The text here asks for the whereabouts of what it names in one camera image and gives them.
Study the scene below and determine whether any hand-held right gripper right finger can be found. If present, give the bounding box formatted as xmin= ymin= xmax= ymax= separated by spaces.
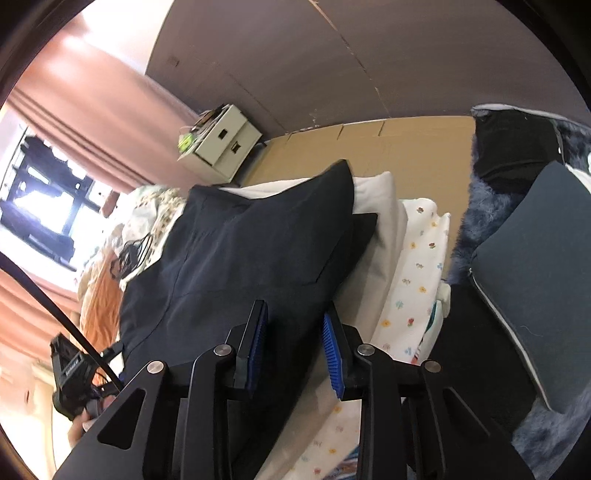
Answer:
xmin=322 ymin=302 xmax=536 ymax=480

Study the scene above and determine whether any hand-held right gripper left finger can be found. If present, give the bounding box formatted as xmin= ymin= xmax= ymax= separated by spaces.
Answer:
xmin=53 ymin=300 xmax=269 ymax=480

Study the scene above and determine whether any large black garment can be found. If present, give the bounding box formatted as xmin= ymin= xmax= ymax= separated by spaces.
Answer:
xmin=117 ymin=159 xmax=378 ymax=480

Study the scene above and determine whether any person's left hand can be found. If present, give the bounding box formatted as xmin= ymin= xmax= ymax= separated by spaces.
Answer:
xmin=68 ymin=397 xmax=114 ymax=446

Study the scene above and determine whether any orange blanket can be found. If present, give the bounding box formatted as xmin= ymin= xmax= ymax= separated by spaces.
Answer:
xmin=76 ymin=244 xmax=134 ymax=356

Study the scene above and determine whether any pink curtain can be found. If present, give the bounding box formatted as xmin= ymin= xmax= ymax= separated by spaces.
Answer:
xmin=0 ymin=0 xmax=213 ymax=195
xmin=0 ymin=265 xmax=81 ymax=365

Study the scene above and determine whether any white floral bed sheet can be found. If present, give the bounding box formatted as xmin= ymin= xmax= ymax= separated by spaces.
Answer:
xmin=259 ymin=196 xmax=453 ymax=480

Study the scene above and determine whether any dark cloth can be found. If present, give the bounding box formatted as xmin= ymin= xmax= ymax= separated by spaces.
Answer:
xmin=402 ymin=281 xmax=550 ymax=462

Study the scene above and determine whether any window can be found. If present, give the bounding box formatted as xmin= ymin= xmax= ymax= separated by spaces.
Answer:
xmin=0 ymin=127 xmax=98 ymax=273

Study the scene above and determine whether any cream patterned quilt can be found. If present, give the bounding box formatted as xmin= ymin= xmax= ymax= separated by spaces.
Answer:
xmin=76 ymin=185 xmax=190 ymax=296

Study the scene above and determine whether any blue-grey fuzzy rug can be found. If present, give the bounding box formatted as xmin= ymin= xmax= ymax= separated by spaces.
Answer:
xmin=450 ymin=104 xmax=591 ymax=462

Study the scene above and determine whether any dark grey cushion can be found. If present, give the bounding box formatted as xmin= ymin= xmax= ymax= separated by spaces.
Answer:
xmin=468 ymin=161 xmax=591 ymax=414

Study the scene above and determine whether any flattened cardboard sheet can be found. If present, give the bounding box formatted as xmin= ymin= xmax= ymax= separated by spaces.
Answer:
xmin=240 ymin=115 xmax=478 ymax=287

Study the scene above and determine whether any white drawer cabinet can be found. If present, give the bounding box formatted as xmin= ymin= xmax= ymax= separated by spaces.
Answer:
xmin=178 ymin=104 xmax=264 ymax=185

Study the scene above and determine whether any clutter on cabinet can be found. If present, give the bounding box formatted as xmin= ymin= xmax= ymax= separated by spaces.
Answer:
xmin=191 ymin=105 xmax=229 ymax=134

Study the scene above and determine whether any black bag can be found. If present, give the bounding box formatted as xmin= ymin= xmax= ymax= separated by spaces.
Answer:
xmin=471 ymin=105 xmax=566 ymax=185

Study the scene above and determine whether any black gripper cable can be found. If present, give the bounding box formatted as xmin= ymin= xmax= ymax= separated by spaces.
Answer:
xmin=0 ymin=254 xmax=124 ymax=392

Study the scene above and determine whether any black tangled cable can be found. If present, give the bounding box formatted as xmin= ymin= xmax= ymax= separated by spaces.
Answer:
xmin=111 ymin=231 xmax=155 ymax=280

